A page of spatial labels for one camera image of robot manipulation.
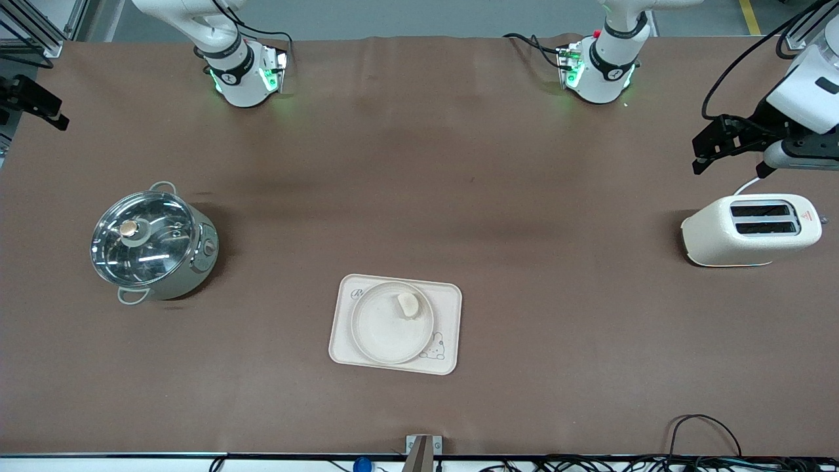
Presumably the round cream plate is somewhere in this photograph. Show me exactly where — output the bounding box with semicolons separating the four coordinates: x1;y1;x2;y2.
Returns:
350;281;435;364

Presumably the cream rabbit print tray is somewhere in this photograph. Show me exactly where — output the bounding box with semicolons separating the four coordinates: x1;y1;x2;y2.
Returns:
328;273;463;376

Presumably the cream two-slot toaster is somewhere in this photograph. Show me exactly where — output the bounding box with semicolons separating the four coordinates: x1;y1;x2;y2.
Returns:
680;193;824;268

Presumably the glass pot lid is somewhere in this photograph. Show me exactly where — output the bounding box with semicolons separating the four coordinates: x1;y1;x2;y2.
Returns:
90;191;197;286

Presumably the green electric cooking pot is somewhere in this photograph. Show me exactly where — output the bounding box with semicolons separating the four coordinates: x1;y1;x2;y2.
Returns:
117;182;220;306

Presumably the brown table cloth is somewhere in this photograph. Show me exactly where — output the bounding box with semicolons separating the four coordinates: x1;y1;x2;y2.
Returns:
0;34;839;458

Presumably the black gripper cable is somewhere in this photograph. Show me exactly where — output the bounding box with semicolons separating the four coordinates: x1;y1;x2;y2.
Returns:
701;0;833;120

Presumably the aluminium frame profile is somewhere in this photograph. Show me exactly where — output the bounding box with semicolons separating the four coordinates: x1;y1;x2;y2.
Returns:
0;0;92;58

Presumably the black arm base cable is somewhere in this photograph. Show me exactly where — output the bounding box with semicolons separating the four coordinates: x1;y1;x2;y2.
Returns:
216;0;294;66
503;33;566;69

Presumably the black looped cable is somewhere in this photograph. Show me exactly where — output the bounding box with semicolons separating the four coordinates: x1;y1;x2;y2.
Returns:
667;414;743;460

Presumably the black cable bundle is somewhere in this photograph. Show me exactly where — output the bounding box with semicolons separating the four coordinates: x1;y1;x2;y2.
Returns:
485;456;839;472

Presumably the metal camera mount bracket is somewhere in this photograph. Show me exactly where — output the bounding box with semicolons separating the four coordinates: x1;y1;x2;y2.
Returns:
405;435;443;472

